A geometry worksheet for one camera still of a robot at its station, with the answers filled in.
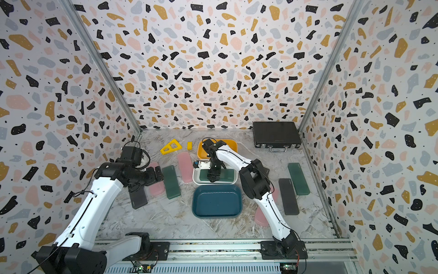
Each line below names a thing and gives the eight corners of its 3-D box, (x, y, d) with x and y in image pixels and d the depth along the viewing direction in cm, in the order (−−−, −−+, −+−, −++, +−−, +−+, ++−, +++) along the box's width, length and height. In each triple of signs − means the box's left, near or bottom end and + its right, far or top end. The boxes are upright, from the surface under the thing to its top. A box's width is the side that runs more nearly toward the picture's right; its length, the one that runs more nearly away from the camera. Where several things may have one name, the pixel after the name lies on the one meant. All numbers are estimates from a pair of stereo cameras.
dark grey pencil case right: (283, 215, 86) (285, 212, 83) (276, 181, 98) (278, 178, 95) (297, 215, 86) (300, 212, 83) (289, 182, 99) (291, 178, 95)
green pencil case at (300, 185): (296, 195, 93) (298, 193, 92) (287, 165, 106) (288, 163, 105) (309, 195, 94) (310, 193, 92) (297, 164, 107) (299, 162, 105)
